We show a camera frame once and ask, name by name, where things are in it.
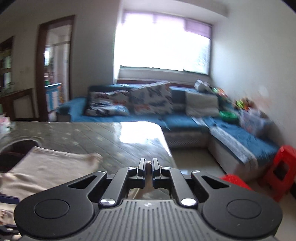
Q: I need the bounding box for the beige cloth garment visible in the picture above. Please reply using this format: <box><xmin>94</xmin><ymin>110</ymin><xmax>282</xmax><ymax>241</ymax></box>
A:
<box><xmin>1</xmin><ymin>147</ymin><xmax>103</xmax><ymax>200</ymax></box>

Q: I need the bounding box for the red plastic stool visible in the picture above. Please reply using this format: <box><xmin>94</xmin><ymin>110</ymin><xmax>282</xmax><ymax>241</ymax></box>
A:
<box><xmin>262</xmin><ymin>145</ymin><xmax>296</xmax><ymax>202</ymax></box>

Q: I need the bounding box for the blue corner sofa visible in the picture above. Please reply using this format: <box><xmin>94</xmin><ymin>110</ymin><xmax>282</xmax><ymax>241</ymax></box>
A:
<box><xmin>57</xmin><ymin>85</ymin><xmax>279</xmax><ymax>181</ymax></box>

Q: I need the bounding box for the black round induction cooktop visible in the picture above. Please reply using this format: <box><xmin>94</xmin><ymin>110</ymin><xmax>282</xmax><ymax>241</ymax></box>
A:
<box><xmin>0</xmin><ymin>139</ymin><xmax>40</xmax><ymax>173</ymax></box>

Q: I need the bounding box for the clear plastic storage box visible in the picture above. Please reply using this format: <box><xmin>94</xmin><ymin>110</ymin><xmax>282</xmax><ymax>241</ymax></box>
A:
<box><xmin>239</xmin><ymin>110</ymin><xmax>271</xmax><ymax>138</ymax></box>

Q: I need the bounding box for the green bowl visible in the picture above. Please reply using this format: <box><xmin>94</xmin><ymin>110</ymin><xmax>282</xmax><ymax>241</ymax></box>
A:
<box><xmin>220</xmin><ymin>110</ymin><xmax>239</xmax><ymax>123</ymax></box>

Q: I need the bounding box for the tissue box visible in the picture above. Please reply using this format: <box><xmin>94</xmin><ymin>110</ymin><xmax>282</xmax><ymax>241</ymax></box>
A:
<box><xmin>0</xmin><ymin>114</ymin><xmax>11</xmax><ymax>139</ymax></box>

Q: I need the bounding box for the colourful plush toys pile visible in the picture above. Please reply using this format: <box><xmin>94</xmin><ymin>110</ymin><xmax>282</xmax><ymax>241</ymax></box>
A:
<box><xmin>233</xmin><ymin>97</ymin><xmax>254</xmax><ymax>111</ymax></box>

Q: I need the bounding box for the grey cushion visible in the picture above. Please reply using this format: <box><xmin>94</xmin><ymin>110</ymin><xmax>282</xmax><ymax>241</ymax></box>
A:
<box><xmin>185</xmin><ymin>91</ymin><xmax>219</xmax><ymax>118</ymax></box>

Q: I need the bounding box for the butterfly pillow left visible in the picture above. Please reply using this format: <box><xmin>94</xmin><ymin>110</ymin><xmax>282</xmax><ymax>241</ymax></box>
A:
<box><xmin>85</xmin><ymin>90</ymin><xmax>130</xmax><ymax>117</ymax></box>

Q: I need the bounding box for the butterfly pillow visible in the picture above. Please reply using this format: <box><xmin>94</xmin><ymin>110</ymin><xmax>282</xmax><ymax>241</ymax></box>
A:
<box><xmin>85</xmin><ymin>90</ymin><xmax>130</xmax><ymax>117</ymax></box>
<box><xmin>130</xmin><ymin>81</ymin><xmax>173</xmax><ymax>115</ymax></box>

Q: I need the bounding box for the dark wooden cabinet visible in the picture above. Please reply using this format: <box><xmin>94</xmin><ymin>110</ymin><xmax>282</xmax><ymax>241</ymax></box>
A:
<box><xmin>1</xmin><ymin>36</ymin><xmax>36</xmax><ymax>121</ymax></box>

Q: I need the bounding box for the blue white cabinet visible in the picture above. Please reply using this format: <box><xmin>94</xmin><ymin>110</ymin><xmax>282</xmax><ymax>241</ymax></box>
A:
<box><xmin>45</xmin><ymin>83</ymin><xmax>61</xmax><ymax>112</ymax></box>

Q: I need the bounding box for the panda plush toy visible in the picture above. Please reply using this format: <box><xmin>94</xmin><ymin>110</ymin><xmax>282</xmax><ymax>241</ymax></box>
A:
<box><xmin>194</xmin><ymin>79</ymin><xmax>212</xmax><ymax>93</ymax></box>

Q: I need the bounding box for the butterfly pillow right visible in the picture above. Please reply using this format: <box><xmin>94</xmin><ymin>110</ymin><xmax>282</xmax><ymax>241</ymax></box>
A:
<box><xmin>130</xmin><ymin>81</ymin><xmax>173</xmax><ymax>115</ymax></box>

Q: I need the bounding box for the window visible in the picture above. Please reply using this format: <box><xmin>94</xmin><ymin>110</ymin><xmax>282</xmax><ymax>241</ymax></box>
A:
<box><xmin>117</xmin><ymin>11</ymin><xmax>212</xmax><ymax>75</ymax></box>

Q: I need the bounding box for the brown door frame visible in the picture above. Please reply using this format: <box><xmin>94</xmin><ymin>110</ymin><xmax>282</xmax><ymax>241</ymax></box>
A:
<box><xmin>35</xmin><ymin>15</ymin><xmax>76</xmax><ymax>121</ymax></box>

